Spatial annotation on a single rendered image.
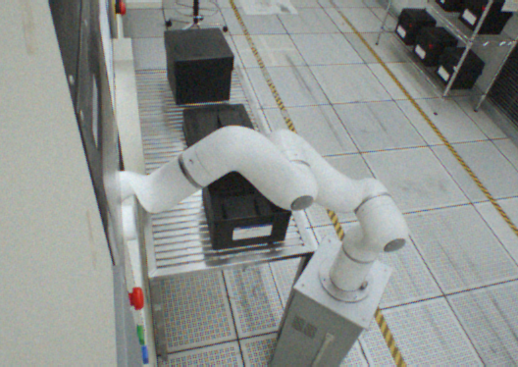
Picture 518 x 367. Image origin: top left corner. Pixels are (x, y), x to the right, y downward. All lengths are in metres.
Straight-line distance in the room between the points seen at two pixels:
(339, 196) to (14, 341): 0.96
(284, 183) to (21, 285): 0.75
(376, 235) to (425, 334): 1.36
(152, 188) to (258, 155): 0.24
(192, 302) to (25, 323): 2.12
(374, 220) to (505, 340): 1.64
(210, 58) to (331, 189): 1.14
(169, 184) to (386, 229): 0.60
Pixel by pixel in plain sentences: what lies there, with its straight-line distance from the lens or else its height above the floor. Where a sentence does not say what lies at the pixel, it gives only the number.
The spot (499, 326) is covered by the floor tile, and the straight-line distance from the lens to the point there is 2.76.
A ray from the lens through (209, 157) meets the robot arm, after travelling 0.89.
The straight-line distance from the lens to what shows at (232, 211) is 1.66.
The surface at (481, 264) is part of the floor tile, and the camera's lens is 2.95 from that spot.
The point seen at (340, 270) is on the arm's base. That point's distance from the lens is 1.46.
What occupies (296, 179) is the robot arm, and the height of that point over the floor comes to 1.41.
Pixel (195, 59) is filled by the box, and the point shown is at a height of 1.01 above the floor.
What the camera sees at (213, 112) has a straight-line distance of 1.95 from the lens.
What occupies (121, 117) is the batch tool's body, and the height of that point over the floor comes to 1.20.
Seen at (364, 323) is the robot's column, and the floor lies 0.76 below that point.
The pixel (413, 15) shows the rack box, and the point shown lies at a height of 0.44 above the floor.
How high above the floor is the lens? 2.05
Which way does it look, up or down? 46 degrees down
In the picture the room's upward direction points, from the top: 9 degrees clockwise
